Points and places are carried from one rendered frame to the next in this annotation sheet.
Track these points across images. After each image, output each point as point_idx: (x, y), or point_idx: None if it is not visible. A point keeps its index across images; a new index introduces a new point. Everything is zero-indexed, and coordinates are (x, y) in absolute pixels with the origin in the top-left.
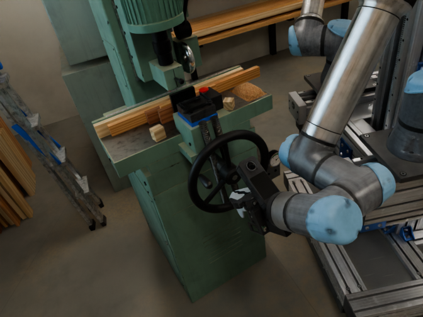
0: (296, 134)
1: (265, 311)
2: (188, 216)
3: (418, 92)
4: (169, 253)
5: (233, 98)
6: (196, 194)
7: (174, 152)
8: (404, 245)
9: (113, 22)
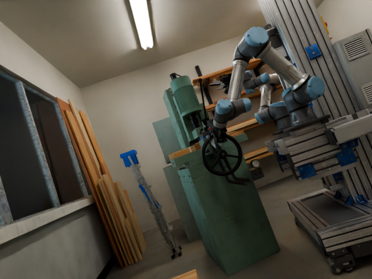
0: None
1: (275, 272)
2: (212, 196)
3: (284, 95)
4: (208, 233)
5: None
6: (205, 160)
7: (200, 156)
8: (360, 206)
9: (178, 122)
